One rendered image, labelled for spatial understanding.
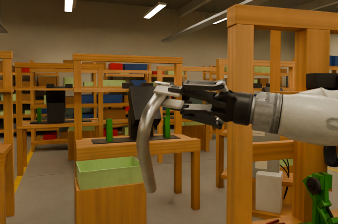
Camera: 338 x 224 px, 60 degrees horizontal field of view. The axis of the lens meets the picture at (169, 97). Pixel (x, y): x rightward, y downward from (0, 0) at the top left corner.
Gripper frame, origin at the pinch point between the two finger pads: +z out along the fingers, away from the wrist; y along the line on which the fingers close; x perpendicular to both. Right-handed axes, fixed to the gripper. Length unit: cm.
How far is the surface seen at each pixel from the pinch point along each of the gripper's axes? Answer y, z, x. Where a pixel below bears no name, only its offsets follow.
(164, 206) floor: -291, 81, -156
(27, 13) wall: -247, 756, -679
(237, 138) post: -52, -13, -47
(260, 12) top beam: -6, -15, -84
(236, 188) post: -72, -16, -35
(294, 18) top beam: -11, -30, -93
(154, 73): -481, 366, -784
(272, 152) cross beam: -70, -30, -62
